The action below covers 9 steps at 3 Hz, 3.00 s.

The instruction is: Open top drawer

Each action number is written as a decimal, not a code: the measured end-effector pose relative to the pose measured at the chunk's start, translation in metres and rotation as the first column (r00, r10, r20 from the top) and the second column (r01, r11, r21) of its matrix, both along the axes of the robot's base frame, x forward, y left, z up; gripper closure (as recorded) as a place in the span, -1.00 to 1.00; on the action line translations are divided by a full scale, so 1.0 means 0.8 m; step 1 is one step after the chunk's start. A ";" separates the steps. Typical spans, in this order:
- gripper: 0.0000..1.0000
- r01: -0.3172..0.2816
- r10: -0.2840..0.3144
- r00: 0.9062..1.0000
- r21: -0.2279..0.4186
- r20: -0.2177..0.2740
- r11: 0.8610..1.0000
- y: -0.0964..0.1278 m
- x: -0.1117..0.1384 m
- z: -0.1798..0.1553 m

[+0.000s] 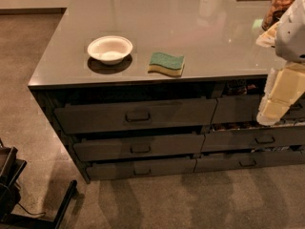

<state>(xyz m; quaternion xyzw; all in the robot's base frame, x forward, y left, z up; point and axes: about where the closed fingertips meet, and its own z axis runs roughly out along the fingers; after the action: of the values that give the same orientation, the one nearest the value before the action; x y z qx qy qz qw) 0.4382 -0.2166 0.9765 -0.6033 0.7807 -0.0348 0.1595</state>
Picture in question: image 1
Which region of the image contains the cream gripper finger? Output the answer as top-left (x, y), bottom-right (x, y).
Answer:
top-left (256, 62), bottom-right (305, 126)

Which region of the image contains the dark drawer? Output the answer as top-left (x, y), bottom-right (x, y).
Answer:
top-left (212, 94), bottom-right (305, 124)
top-left (201, 126), bottom-right (305, 152)
top-left (54, 98), bottom-right (216, 134)
top-left (87, 156), bottom-right (196, 180)
top-left (73, 134), bottom-right (205, 161)
top-left (194, 151), bottom-right (305, 173)

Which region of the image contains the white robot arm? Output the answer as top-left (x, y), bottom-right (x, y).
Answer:
top-left (256, 0), bottom-right (305, 126)

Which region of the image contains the glass jar of snacks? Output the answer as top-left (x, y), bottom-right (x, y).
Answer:
top-left (261, 0), bottom-right (294, 31)

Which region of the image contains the green and yellow sponge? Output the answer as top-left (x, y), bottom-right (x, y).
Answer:
top-left (148, 52), bottom-right (185, 77)

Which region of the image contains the dark counter cabinet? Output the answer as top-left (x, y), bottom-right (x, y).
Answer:
top-left (29, 0), bottom-right (305, 181)

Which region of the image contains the white paper bowl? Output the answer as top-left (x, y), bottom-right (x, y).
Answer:
top-left (87, 36), bottom-right (133, 65)

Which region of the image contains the black cable on floor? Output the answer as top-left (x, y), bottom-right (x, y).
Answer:
top-left (16, 201), bottom-right (47, 218)

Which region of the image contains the black chair frame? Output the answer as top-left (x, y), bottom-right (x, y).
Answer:
top-left (0, 139), bottom-right (77, 229)

